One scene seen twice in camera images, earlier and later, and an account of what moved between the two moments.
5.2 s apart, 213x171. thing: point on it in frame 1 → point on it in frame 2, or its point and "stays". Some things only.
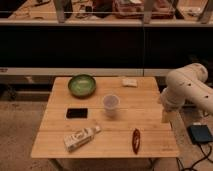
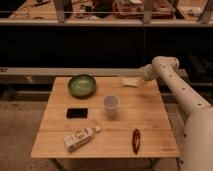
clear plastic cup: x=111 y=104 stays
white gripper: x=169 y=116 → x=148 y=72
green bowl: x=82 y=85 stays
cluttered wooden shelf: x=110 y=12 stays
